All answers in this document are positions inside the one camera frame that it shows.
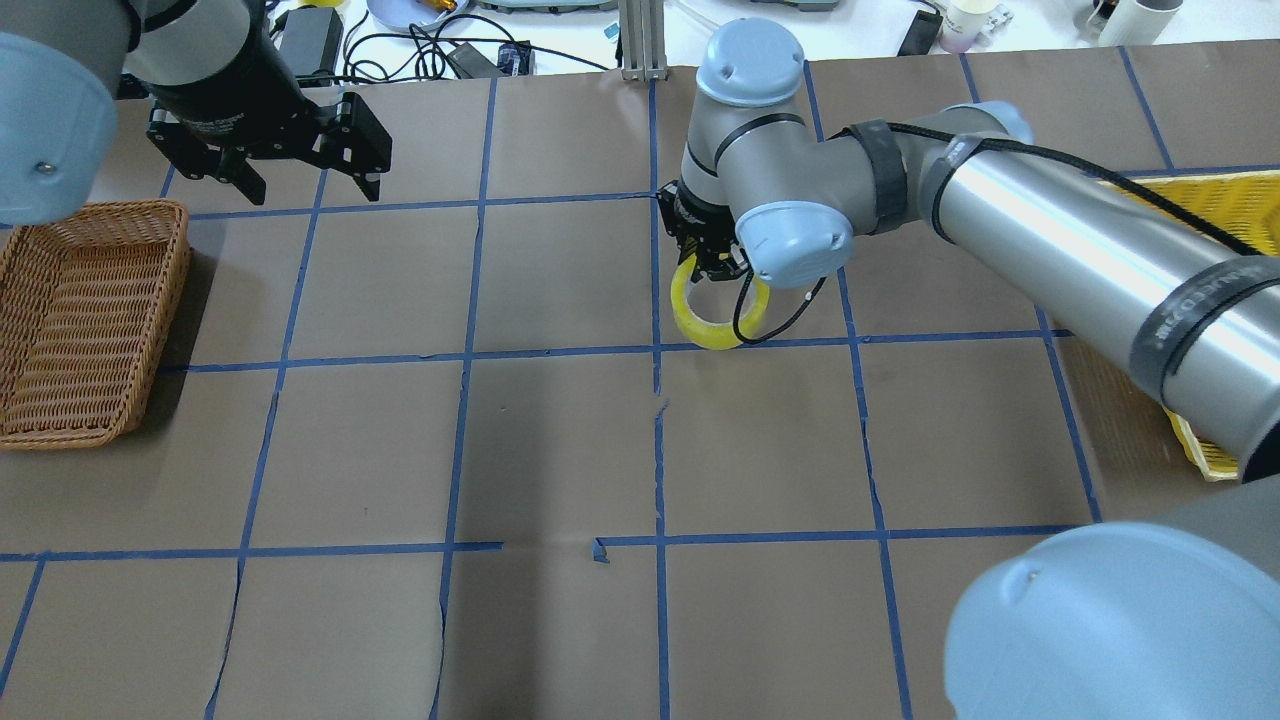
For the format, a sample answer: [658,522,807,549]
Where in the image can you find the aluminium profile post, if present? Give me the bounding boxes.
[617,0,669,82]

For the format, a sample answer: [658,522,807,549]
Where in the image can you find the brown wicker basket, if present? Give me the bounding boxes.
[1,199,192,451]

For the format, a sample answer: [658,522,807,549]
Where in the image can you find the blue bowl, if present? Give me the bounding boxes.
[366,0,472,33]

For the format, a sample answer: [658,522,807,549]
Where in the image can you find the yellow tape roll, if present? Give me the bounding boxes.
[668,261,771,351]

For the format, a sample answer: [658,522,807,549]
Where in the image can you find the yellow plastic basket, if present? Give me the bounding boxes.
[1135,170,1279,482]

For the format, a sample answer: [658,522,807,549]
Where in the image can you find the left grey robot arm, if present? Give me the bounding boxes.
[1,1,393,225]

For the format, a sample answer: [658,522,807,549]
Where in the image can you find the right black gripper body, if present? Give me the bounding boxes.
[660,179,736,272]

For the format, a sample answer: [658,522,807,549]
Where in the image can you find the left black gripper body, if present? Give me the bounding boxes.
[146,29,326,167]

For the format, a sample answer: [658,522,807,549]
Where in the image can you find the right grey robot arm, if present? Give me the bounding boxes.
[658,18,1279,719]

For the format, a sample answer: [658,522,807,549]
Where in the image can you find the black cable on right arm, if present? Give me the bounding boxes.
[732,122,1263,343]

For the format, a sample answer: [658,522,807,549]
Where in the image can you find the white paper cup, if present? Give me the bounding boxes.
[938,0,1000,54]

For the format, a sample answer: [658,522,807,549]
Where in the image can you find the black power adapter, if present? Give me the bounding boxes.
[270,5,343,87]

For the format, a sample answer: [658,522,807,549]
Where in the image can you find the black cable bundle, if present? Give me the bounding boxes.
[342,10,536,85]

